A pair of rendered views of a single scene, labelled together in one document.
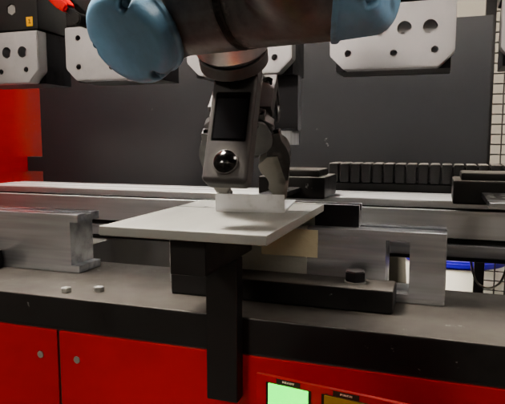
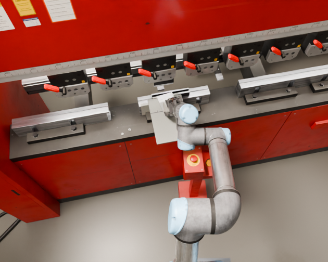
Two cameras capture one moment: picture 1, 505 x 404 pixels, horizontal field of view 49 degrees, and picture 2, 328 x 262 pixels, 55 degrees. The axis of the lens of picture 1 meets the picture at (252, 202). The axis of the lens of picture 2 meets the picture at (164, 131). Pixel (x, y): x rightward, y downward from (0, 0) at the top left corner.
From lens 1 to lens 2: 1.37 m
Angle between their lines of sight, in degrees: 60
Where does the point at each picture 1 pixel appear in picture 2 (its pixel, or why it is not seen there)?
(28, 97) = not seen: outside the picture
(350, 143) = not seen: hidden behind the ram
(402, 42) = (204, 70)
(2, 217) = (80, 117)
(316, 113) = not seen: hidden behind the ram
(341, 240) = (186, 100)
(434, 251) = (206, 96)
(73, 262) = (108, 118)
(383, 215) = (180, 62)
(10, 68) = (78, 92)
